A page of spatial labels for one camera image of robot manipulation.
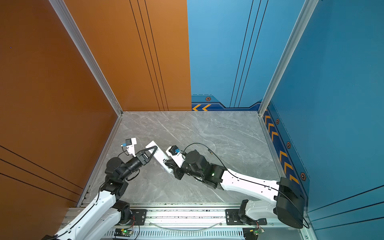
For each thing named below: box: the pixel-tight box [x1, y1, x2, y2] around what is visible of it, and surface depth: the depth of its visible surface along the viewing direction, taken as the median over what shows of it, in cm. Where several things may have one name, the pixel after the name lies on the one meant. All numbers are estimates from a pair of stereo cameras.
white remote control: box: [145, 140, 174, 174], surface depth 74 cm
